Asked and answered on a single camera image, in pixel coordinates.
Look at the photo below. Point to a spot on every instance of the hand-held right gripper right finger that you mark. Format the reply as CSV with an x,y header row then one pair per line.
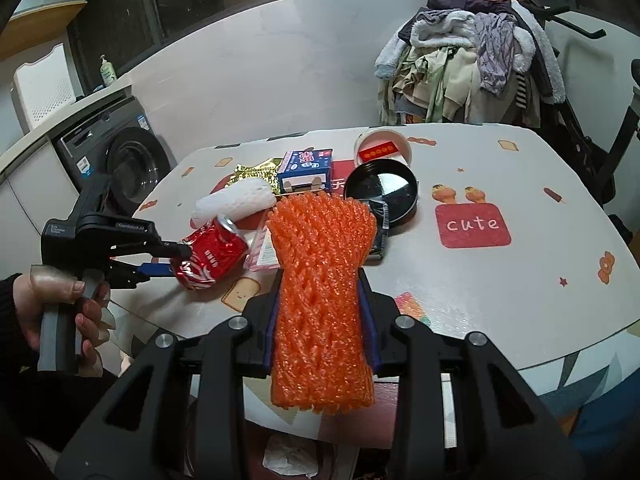
x,y
367,330

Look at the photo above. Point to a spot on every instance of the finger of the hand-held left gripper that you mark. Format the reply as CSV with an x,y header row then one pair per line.
x,y
157,270
172,248

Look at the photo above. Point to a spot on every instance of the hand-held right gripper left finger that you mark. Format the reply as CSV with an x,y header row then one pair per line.
x,y
255,332

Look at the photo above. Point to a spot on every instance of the crushed red soda can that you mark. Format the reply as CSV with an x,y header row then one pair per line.
x,y
215,255

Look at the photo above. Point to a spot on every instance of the orange foam fruit net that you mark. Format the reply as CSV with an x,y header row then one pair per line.
x,y
320,300

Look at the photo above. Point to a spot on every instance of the blue cardboard box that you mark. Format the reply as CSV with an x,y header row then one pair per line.
x,y
305,167

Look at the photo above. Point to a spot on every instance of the person's left hand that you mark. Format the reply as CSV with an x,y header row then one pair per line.
x,y
30,305

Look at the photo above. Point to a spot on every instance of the white foam fruit net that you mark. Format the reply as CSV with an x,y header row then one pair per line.
x,y
232,202

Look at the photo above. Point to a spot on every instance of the grey washing machine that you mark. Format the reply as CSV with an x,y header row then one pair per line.
x,y
125,160

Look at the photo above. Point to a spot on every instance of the pink plastic packet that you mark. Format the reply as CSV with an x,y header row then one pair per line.
x,y
260,250

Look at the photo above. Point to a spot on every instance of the black snack packet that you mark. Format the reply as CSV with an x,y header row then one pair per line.
x,y
382,240

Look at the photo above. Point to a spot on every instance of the gold foil wrapper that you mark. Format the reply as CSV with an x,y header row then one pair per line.
x,y
255,172

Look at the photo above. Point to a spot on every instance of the white crumpled tissue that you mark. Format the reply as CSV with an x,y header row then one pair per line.
x,y
290,455

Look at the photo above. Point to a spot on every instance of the printed table mat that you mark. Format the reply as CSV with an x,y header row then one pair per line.
x,y
500,285

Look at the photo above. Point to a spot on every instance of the black round lid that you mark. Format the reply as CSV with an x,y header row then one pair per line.
x,y
382,187

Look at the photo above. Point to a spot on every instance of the white perforated plastic panel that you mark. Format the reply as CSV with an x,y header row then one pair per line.
x,y
42,92

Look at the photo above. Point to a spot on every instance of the soap pump bottle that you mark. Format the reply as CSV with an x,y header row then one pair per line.
x,y
107,72

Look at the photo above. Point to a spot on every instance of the paper cup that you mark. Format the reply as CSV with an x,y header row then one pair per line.
x,y
395,137

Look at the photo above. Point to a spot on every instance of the pile of clothes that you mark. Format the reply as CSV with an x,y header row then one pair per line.
x,y
460,60

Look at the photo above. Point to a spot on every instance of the black exercise bike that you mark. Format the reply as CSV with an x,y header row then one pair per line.
x,y
595,135

